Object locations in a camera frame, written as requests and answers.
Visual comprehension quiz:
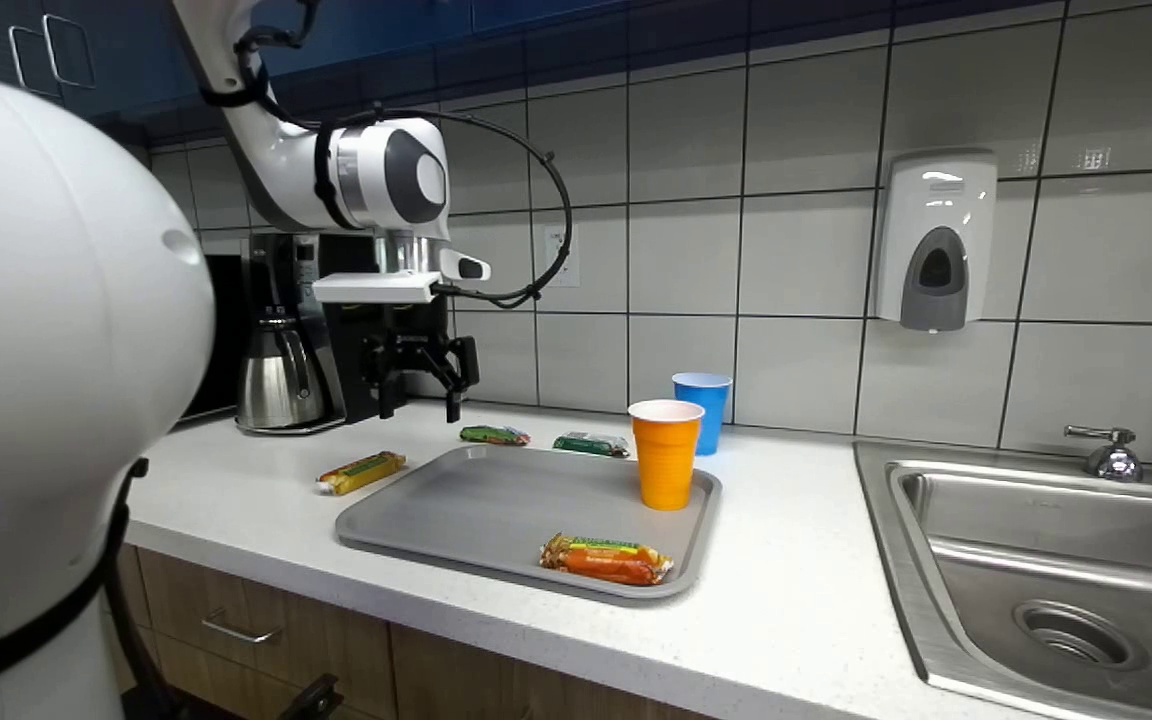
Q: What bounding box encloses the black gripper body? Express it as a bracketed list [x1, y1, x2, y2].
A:
[365, 300, 455, 376]

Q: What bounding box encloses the orange yellow candy bar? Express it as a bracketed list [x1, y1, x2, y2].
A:
[313, 447, 412, 498]

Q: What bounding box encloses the dark teal candy bar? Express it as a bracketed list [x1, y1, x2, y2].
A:
[546, 429, 633, 460]

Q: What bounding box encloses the gray plastic tray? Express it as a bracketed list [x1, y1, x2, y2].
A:
[330, 441, 729, 607]

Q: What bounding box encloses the orange green candy bar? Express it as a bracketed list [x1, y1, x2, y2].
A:
[535, 532, 676, 590]

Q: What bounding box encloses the steel coffee carafe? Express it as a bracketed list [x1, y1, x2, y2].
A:
[236, 311, 348, 441]

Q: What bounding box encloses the black coffee maker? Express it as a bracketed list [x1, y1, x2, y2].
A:
[206, 226, 453, 433]

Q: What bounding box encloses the black box appliance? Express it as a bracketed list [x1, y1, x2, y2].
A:
[178, 250, 251, 429]

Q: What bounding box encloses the orange plastic cup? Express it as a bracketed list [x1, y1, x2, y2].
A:
[624, 395, 707, 517]

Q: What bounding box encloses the blue plastic cup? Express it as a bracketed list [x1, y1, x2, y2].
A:
[666, 368, 737, 460]

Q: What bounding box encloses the wooden counter cabinet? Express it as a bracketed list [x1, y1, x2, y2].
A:
[111, 538, 711, 720]

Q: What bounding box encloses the stainless steel sink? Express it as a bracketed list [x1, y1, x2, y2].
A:
[850, 441, 1152, 720]

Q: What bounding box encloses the chrome sink faucet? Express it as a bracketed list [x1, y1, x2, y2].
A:
[1065, 421, 1152, 491]

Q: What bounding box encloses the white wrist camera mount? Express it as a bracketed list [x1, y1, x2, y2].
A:
[313, 244, 492, 307]

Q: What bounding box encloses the white wall power outlet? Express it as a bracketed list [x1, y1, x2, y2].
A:
[540, 218, 585, 291]

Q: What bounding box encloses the long silver drawer handle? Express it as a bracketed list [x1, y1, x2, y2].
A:
[197, 610, 286, 652]

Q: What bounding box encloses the white wall soap dispenser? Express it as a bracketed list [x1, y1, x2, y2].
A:
[871, 150, 1002, 334]

